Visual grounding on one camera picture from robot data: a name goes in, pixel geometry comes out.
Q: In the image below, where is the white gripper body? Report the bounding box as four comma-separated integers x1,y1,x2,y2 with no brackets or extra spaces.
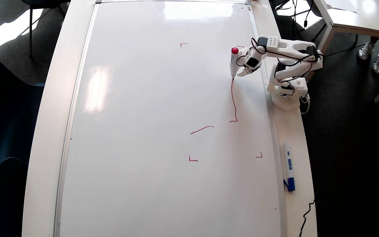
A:
242,46,264,69

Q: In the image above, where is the white side table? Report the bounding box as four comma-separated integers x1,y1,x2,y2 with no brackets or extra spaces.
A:
303,0,379,104

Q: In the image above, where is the white cable at base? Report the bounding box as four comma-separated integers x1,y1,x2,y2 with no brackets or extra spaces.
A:
300,94,311,115

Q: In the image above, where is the dark blue chair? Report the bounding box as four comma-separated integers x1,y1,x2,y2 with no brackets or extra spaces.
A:
0,44,45,180
0,157,29,237

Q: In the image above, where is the black floor cable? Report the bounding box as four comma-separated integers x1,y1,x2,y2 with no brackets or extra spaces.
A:
323,39,379,58

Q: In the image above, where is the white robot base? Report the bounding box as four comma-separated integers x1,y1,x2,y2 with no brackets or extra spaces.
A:
267,77,308,111

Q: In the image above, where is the red whiteboard marker pen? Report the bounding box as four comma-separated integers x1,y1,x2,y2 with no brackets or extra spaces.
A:
230,47,240,79

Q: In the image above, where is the black cable on table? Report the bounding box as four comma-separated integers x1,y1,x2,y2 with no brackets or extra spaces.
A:
299,197,316,237

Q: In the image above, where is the blue whiteboard marker pen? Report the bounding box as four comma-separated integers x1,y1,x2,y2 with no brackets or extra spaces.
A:
282,143,296,192

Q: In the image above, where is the black cable with plug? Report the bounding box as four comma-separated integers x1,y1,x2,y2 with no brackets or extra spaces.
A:
303,0,313,28

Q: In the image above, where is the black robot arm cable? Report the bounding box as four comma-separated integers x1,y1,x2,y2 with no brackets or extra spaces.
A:
236,38,323,96

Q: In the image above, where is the large whiteboard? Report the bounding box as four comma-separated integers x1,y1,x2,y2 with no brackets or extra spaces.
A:
54,0,287,237

